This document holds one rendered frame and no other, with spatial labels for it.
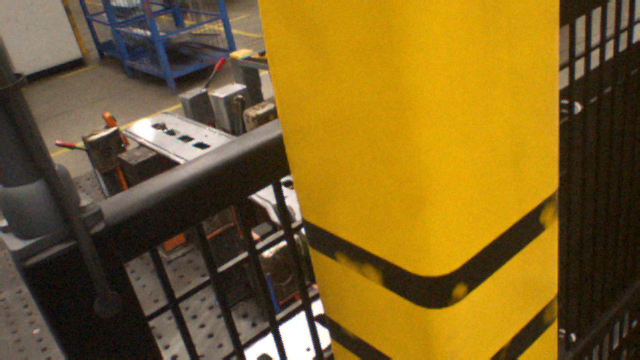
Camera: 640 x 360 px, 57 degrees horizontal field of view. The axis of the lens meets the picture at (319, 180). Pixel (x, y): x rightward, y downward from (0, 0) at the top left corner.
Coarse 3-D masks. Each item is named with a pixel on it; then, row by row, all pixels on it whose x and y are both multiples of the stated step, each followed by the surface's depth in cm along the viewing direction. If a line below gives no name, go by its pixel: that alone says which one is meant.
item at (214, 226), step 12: (216, 216) 144; (228, 216) 147; (204, 228) 143; (216, 228) 145; (228, 228) 148; (216, 240) 147; (228, 240) 149; (216, 252) 147; (228, 252) 151; (216, 264) 149; (228, 276) 151; (240, 276) 154; (228, 288) 153; (240, 288) 155; (252, 288) 158; (216, 300) 155; (228, 300) 153; (240, 300) 156
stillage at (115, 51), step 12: (84, 0) 722; (120, 0) 750; (132, 0) 720; (156, 0) 735; (168, 0) 688; (84, 12) 743; (120, 12) 702; (132, 12) 696; (144, 12) 784; (156, 12) 681; (108, 24) 667; (120, 24) 711; (144, 24) 707; (156, 24) 743; (96, 36) 759; (132, 36) 725; (96, 48) 769; (108, 48) 721; (132, 48) 711
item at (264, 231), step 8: (264, 224) 132; (256, 232) 130; (264, 232) 129; (272, 232) 130; (240, 240) 130; (256, 240) 128; (264, 240) 129; (248, 264) 131; (256, 288) 134; (264, 312) 140
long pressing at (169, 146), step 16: (160, 112) 212; (128, 128) 204; (144, 128) 201; (176, 128) 195; (192, 128) 192; (208, 128) 188; (144, 144) 189; (160, 144) 185; (176, 144) 182; (192, 144) 180; (208, 144) 177; (176, 160) 173; (288, 176) 148; (272, 192) 143; (288, 192) 141; (272, 208) 137
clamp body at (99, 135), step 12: (96, 132) 188; (108, 132) 187; (84, 144) 189; (96, 144) 186; (108, 144) 188; (120, 144) 191; (96, 156) 187; (108, 156) 190; (96, 168) 192; (108, 168) 190; (120, 168) 193; (108, 180) 192; (120, 180) 195; (108, 192) 199; (120, 192) 197
